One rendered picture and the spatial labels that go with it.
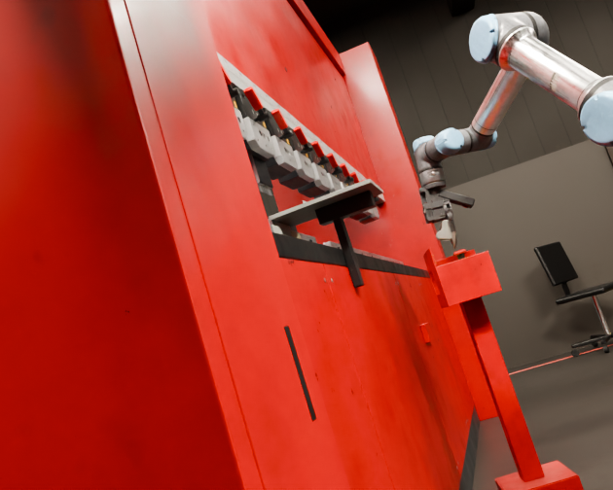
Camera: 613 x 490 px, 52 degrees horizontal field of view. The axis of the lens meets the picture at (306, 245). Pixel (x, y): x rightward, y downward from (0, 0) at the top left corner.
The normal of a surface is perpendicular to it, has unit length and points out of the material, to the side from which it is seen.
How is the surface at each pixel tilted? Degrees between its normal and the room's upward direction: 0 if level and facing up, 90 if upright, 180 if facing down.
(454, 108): 90
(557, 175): 90
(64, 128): 90
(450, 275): 90
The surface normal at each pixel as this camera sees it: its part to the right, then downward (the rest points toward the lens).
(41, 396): -0.29, -0.07
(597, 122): -0.83, 0.29
